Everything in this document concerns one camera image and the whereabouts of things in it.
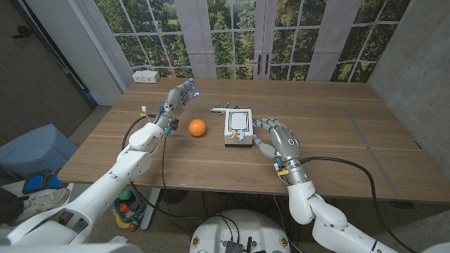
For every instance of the black round fan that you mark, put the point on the black round fan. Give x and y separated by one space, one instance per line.
174 196

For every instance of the white box with black frame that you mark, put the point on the white box with black frame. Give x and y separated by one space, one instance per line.
239 121

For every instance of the white toy airplane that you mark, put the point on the white toy airplane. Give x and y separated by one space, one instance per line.
218 110

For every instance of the printed window backdrop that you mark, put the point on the printed window backdrop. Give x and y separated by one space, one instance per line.
228 35

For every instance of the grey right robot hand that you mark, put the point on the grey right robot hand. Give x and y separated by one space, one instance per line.
286 144

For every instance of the black table bracket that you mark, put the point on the black table bracket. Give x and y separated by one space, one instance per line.
402 205

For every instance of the white robot torso base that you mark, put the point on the white robot torso base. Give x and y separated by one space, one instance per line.
242 228

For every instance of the yellow toy banana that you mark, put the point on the yellow toy banana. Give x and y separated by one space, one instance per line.
121 222

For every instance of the white paper sheet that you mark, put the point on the white paper sheet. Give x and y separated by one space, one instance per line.
117 240

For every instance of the grey blue storage bin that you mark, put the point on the grey blue storage bin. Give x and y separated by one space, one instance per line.
35 151

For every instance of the orange brown puzzle piece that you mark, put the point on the orange brown puzzle piece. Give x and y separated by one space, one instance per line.
233 134

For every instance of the white blue puzzle piece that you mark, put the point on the white blue puzzle piece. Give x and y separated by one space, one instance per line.
241 135

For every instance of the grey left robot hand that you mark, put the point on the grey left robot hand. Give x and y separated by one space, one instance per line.
174 102

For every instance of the small orange toy ball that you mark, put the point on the small orange toy ball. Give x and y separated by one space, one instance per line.
132 227

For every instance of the blue toy basket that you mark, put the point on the blue toy basket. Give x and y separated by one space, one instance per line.
138 214

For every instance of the white table leg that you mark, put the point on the white table leg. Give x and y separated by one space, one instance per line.
152 207

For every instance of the green toy ball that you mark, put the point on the green toy ball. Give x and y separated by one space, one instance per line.
124 195

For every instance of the white grey sneaker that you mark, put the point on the white grey sneaker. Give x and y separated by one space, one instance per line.
42 204

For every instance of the red toy ball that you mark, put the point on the red toy ball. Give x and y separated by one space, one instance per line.
123 208

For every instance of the orange fruit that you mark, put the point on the orange fruit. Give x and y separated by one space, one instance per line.
197 127

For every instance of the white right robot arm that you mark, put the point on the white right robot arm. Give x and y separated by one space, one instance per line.
330 221

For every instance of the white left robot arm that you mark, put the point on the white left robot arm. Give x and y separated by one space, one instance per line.
105 182

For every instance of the white power strip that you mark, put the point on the white power strip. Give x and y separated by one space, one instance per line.
146 76

